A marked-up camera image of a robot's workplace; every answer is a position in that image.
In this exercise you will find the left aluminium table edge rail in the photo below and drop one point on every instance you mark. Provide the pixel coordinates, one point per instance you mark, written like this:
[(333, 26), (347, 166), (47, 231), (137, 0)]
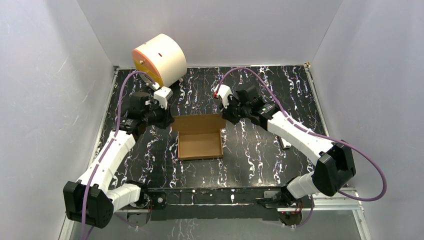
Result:
[(103, 116)]

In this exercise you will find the brown cardboard box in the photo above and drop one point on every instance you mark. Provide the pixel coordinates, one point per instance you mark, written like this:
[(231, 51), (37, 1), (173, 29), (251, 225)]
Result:
[(199, 136)]

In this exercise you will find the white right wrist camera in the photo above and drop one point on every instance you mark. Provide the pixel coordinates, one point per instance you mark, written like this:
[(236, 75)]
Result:
[(222, 92)]

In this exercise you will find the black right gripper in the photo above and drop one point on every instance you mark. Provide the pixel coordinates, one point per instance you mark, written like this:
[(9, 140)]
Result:
[(226, 114)]

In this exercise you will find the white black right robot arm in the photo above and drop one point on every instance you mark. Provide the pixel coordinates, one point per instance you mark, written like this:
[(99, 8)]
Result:
[(333, 162)]

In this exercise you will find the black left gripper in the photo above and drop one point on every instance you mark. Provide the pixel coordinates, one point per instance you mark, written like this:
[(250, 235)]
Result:
[(164, 117)]

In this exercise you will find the aluminium table edge rail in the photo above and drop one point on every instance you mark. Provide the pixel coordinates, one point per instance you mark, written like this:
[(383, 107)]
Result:
[(307, 67), (103, 116)]

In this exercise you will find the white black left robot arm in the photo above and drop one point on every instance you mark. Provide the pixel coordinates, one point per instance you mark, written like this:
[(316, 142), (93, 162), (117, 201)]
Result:
[(102, 175)]

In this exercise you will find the aluminium front frame rail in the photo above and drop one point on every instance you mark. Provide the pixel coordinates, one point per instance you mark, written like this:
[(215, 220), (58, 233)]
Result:
[(160, 204)]

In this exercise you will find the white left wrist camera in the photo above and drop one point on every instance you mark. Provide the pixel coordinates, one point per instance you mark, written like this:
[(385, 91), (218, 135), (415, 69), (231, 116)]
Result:
[(162, 95)]

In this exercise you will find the small white plastic part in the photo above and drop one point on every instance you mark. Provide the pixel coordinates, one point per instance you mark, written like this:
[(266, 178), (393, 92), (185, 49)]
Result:
[(284, 144)]

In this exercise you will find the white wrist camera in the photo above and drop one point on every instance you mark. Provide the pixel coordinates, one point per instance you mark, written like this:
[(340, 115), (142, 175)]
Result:
[(162, 95), (222, 92)]

